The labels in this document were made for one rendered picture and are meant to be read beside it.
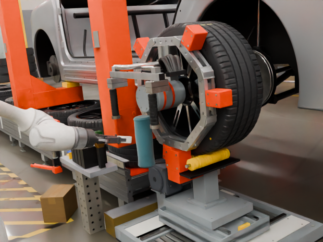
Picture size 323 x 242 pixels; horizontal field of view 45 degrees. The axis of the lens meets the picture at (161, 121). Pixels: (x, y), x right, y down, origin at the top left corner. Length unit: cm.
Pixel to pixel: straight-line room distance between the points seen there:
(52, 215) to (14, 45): 188
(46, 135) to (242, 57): 91
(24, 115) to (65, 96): 257
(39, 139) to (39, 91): 261
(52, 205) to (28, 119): 116
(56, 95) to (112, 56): 201
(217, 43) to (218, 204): 87
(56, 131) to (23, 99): 254
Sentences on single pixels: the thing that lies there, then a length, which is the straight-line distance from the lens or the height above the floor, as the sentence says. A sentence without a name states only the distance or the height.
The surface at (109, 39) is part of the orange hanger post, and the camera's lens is 218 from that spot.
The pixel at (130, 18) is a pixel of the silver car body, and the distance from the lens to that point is 462.
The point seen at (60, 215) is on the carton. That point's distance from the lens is 268.
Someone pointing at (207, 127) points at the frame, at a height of 71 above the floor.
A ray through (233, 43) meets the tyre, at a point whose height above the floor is 107.
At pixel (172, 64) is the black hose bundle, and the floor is 101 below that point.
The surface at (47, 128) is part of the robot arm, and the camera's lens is 150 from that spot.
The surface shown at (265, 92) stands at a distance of 216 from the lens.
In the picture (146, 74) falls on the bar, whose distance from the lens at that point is 168.
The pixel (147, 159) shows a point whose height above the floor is 53.
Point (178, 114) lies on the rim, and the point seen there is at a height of 72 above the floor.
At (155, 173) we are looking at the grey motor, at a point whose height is 36.
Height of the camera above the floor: 114
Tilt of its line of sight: 12 degrees down
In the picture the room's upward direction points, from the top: 5 degrees counter-clockwise
